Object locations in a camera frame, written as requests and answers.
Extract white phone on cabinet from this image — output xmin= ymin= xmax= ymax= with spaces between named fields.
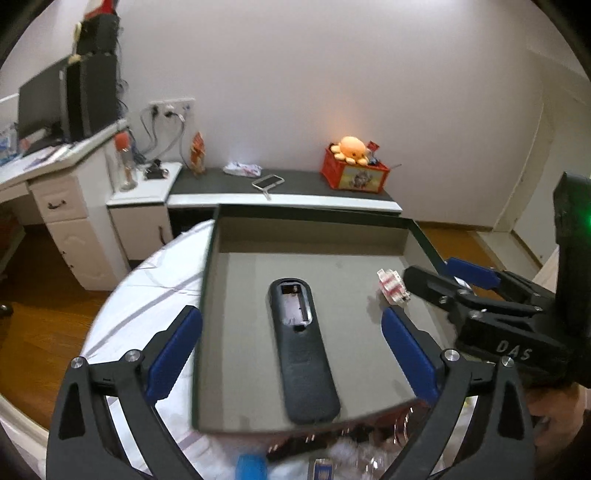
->
xmin=252 ymin=174 xmax=284 ymax=200

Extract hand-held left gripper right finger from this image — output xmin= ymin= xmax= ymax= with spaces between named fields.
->
xmin=381 ymin=307 xmax=536 ymax=480

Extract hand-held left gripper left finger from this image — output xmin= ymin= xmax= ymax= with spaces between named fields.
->
xmin=46 ymin=305 xmax=204 ymax=480

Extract white desk with drawers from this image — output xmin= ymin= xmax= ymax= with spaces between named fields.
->
xmin=0 ymin=117 xmax=131 ymax=291

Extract black power cable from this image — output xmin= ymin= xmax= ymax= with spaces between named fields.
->
xmin=139 ymin=107 xmax=160 ymax=160

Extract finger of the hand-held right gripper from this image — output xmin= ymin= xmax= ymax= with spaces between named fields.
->
xmin=403 ymin=264 xmax=548 ymax=324
xmin=444 ymin=257 xmax=558 ymax=306

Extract black office chair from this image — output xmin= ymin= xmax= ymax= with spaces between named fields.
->
xmin=0 ymin=212 xmax=26 ymax=319

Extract cream small figure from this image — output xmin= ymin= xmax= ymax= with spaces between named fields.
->
xmin=68 ymin=21 xmax=87 ymax=65

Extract dark topped low bench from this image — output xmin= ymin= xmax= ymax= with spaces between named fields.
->
xmin=166 ymin=167 xmax=402 ymax=232

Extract black computer tower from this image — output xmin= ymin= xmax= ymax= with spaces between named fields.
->
xmin=65 ymin=53 xmax=121 ymax=141

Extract black speaker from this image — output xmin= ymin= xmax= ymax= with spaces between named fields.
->
xmin=76 ymin=14 xmax=122 ymax=56

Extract grey power cable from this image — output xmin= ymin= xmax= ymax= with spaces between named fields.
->
xmin=154 ymin=113 xmax=191 ymax=162

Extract pink white block toy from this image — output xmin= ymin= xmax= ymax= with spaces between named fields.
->
xmin=376 ymin=268 xmax=413 ymax=305

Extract person's right hand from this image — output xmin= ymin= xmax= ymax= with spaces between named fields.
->
xmin=526 ymin=383 xmax=591 ymax=480

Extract red storage crate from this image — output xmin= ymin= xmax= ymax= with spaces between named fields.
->
xmin=322 ymin=145 xmax=391 ymax=192

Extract papers on desk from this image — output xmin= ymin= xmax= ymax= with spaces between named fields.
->
xmin=23 ymin=143 xmax=75 ymax=169

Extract white crumpled packet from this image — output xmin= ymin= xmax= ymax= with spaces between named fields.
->
xmin=223 ymin=161 xmax=263 ymax=178

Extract pink box with dark rim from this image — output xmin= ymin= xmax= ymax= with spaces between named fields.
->
xmin=191 ymin=204 xmax=455 ymax=435

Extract orange red ornament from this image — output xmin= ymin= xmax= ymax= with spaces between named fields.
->
xmin=189 ymin=131 xmax=208 ymax=175

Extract black computer monitor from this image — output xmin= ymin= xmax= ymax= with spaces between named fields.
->
xmin=17 ymin=60 xmax=71 ymax=141

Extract orange octopus plush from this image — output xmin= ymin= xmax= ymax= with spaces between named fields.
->
xmin=329 ymin=135 xmax=370 ymax=166

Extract white round bed frame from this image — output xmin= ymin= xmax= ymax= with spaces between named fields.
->
xmin=0 ymin=392 xmax=49 ymax=480

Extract clear bottle with red cap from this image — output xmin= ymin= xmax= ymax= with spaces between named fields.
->
xmin=113 ymin=130 xmax=139 ymax=192

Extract white door frame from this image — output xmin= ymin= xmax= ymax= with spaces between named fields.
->
xmin=492 ymin=99 xmax=557 ymax=234

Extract blue white box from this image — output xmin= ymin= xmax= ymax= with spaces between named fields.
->
xmin=0 ymin=124 xmax=19 ymax=167

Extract low white cabinet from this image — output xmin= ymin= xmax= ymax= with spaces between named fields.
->
xmin=106 ymin=161 xmax=183 ymax=271

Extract black remote control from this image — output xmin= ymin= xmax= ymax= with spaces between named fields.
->
xmin=267 ymin=277 xmax=341 ymax=425

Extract white wall power outlet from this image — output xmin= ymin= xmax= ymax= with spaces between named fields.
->
xmin=148 ymin=97 xmax=195 ymax=117

